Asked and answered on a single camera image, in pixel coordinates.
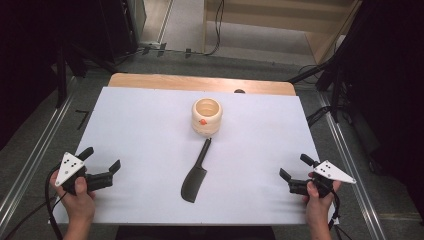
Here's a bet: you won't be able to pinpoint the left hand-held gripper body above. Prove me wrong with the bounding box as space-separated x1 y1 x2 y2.
54 151 114 197

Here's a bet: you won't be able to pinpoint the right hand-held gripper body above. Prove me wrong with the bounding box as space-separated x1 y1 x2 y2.
288 160 357 199

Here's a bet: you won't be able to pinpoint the black kitchen knife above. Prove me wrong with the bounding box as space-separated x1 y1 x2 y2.
180 137 213 204

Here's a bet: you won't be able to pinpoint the cream ribbed cup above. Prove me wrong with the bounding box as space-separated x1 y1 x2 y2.
191 97 224 137

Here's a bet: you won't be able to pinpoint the person's left hand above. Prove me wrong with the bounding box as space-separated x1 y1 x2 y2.
49 170 97 225

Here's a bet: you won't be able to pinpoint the person's right hand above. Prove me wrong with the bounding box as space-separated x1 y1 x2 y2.
301 171 343 228

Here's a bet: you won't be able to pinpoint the white table mat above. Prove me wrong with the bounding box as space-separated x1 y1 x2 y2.
49 86 340 226

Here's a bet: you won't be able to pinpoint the black metal stand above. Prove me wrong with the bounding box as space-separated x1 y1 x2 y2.
54 39 118 109
287 54 344 124

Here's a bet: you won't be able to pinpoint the dark curtain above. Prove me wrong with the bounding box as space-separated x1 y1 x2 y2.
328 0 424 221
0 0 111 151

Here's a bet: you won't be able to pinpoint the person's dark clothing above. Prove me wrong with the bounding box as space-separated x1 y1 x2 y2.
114 225 277 240

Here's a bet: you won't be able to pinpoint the wooden table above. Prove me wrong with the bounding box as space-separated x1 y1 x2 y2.
107 72 297 97

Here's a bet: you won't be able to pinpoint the black cabinet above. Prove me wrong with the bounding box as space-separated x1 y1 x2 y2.
99 0 140 64

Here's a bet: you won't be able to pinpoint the light wooden shelf unit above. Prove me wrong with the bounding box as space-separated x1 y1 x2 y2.
202 0 364 65

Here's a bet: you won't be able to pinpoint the metal floor rail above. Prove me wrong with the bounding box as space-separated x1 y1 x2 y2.
317 90 388 240
0 75 80 232

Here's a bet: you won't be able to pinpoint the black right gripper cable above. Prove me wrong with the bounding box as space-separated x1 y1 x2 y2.
327 189 353 240

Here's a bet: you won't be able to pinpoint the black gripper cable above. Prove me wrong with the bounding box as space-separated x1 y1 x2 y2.
2 165 65 240
327 189 353 240

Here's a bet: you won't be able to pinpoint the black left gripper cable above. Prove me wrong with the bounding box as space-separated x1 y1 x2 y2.
2 165 65 240

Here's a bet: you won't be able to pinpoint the black floor cables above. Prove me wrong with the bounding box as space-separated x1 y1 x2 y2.
305 105 333 129

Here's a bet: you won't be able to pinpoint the black hanging cable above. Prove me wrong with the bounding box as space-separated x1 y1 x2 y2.
203 0 226 57

